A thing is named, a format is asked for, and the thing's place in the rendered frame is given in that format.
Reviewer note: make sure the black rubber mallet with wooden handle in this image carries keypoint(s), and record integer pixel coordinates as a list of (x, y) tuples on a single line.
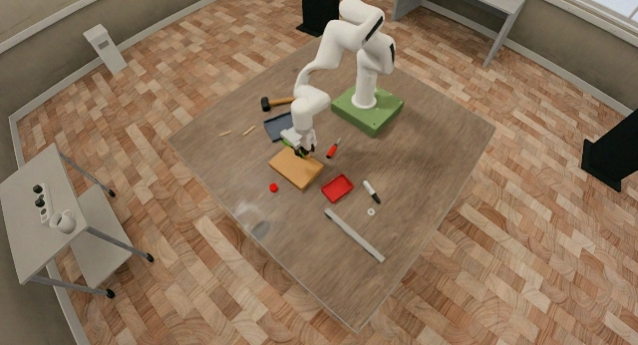
[(266, 104)]

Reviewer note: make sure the red shallow tray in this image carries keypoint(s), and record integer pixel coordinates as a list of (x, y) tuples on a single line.
[(337, 188)]

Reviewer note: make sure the grey flat bar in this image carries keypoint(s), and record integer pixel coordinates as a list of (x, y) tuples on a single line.
[(371, 250)]

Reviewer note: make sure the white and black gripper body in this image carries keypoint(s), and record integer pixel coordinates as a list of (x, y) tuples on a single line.
[(307, 140)]

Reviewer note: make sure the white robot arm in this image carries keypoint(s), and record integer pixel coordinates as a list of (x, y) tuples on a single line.
[(340, 35)]

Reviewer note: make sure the tan wooden bench board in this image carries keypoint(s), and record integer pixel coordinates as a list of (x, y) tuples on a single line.
[(299, 172)]

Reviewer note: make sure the white marker with black cap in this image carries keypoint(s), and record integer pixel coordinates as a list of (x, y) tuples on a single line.
[(371, 191)]

